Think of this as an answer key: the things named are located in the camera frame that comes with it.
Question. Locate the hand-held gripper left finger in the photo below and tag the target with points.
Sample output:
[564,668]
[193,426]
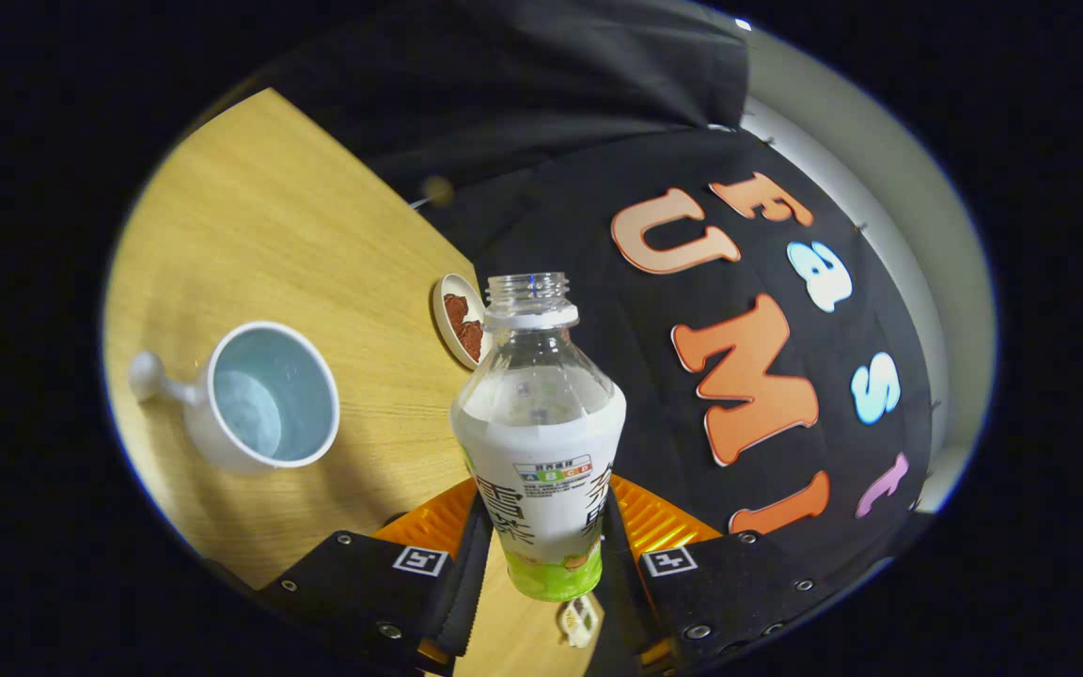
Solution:
[358,588]

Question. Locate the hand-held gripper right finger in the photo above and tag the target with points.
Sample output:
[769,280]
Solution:
[729,588]

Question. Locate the white cup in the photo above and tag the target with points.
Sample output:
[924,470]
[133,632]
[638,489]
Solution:
[269,395]

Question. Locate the clear juice bottle white label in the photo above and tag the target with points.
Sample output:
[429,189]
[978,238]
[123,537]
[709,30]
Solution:
[537,451]

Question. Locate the white toaster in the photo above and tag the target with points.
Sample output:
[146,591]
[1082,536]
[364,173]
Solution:
[579,622]

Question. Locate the small oval plate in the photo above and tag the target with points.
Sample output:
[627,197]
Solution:
[442,320]

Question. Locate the wooden table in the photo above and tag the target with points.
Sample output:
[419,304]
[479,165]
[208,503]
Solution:
[269,235]

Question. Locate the black backdrop cloth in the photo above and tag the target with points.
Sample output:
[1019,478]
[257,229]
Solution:
[598,141]

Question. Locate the fluorescent tube light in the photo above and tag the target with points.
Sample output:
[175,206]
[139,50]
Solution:
[743,23]

